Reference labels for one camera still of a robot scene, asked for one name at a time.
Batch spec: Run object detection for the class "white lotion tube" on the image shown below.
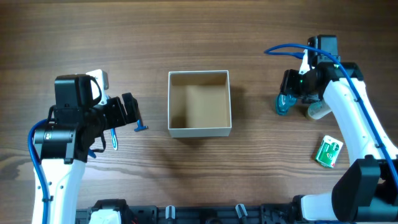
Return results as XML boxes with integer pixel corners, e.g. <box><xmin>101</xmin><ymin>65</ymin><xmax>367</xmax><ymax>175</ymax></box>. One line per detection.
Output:
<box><xmin>306</xmin><ymin>100</ymin><xmax>331</xmax><ymax>120</ymax></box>

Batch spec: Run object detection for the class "blue mouthwash bottle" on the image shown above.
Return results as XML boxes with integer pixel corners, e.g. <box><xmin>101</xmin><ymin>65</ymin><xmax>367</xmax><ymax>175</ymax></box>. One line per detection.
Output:
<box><xmin>275</xmin><ymin>94</ymin><xmax>297</xmax><ymax>116</ymax></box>

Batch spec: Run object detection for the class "green soap box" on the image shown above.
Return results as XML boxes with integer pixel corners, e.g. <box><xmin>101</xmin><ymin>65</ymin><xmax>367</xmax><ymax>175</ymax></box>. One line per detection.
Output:
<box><xmin>315</xmin><ymin>135</ymin><xmax>343</xmax><ymax>168</ymax></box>

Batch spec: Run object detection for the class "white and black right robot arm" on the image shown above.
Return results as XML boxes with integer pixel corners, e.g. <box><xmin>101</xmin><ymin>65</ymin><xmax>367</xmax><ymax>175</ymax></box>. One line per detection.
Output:
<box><xmin>266</xmin><ymin>35</ymin><xmax>397</xmax><ymax>223</ymax></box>

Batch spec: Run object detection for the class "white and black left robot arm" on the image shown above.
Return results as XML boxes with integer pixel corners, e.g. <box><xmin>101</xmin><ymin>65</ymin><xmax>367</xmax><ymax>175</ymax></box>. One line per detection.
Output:
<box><xmin>27</xmin><ymin>70</ymin><xmax>142</xmax><ymax>223</ymax></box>

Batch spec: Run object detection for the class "blue disposable razor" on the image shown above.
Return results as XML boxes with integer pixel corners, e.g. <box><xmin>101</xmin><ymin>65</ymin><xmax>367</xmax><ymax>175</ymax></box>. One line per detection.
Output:
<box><xmin>134</xmin><ymin>119</ymin><xmax>148</xmax><ymax>132</ymax></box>

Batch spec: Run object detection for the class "blue and white toothbrush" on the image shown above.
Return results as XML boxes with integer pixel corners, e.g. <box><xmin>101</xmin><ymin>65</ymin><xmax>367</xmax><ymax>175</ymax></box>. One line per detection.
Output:
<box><xmin>111</xmin><ymin>128</ymin><xmax>119</xmax><ymax>151</ymax></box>

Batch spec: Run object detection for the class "white cardboard box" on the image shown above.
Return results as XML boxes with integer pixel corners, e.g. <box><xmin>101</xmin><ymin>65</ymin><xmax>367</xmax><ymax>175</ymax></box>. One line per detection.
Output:
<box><xmin>167</xmin><ymin>70</ymin><xmax>232</xmax><ymax>138</ymax></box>

